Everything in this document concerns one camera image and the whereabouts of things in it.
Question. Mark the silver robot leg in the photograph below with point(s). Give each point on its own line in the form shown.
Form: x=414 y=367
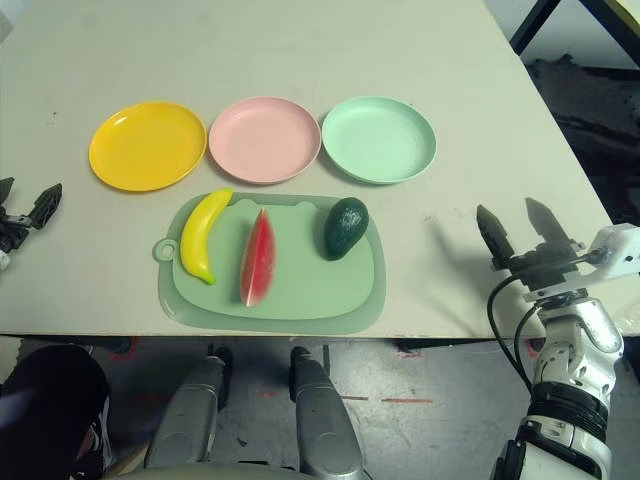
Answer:
x=320 y=415
x=190 y=410

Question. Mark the red watermelon slice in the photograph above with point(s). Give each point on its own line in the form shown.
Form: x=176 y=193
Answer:
x=257 y=265

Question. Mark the yellow plastic plate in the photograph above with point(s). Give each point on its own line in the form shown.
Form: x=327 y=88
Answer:
x=147 y=147

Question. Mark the silver right robot leg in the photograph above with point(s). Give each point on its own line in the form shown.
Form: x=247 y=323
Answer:
x=320 y=415

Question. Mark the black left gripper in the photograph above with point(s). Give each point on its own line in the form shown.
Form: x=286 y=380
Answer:
x=12 y=231

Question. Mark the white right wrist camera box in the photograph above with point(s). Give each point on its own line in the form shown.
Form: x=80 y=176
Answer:
x=617 y=250

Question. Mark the black white sneaker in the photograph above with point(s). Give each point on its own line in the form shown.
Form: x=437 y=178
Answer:
x=95 y=440

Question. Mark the yellow toy banana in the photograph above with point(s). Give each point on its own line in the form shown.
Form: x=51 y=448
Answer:
x=195 y=240

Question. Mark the wooden stick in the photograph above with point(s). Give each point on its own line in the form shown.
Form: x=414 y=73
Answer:
x=127 y=459

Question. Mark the mint green plastic plate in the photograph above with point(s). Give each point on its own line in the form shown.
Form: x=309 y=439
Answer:
x=377 y=142

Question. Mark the black metal frame bar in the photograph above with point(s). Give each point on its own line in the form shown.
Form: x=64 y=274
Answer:
x=530 y=25

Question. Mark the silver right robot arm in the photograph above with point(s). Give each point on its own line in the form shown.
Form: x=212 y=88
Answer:
x=575 y=400

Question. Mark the small green cutting board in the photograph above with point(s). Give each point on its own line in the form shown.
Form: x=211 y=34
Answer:
x=300 y=270

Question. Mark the clear plastic bag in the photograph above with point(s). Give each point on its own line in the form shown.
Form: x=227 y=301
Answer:
x=631 y=320

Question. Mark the pink plastic plate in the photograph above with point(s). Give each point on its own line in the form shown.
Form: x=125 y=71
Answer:
x=265 y=142

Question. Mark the grey robot waist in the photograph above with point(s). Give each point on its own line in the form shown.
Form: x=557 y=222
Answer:
x=200 y=474

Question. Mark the bystander black trouser leg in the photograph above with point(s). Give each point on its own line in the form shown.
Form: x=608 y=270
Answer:
x=45 y=400

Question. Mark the silver left robot leg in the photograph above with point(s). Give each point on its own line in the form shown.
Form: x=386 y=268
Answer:
x=190 y=410

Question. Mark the large green cutting mat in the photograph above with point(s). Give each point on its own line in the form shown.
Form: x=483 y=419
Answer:
x=300 y=324

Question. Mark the dark green avocado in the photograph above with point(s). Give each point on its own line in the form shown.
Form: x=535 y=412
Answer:
x=342 y=230

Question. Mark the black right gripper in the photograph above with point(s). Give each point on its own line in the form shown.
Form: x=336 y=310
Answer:
x=545 y=267

